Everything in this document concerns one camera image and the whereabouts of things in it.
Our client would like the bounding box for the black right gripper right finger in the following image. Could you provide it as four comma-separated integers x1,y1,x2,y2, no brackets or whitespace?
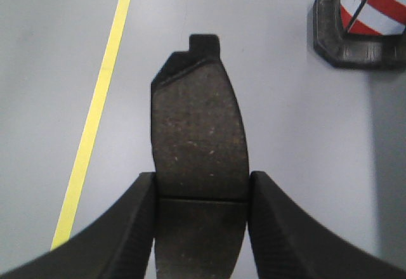
248,171,405,278

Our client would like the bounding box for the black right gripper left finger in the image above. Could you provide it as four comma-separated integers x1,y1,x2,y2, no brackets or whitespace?
1,172,157,278

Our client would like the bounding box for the red white cone left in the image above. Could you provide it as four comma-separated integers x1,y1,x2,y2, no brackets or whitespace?
312,0,405,70

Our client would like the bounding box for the brake pad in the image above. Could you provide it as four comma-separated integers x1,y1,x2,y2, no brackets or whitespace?
151,34,249,278

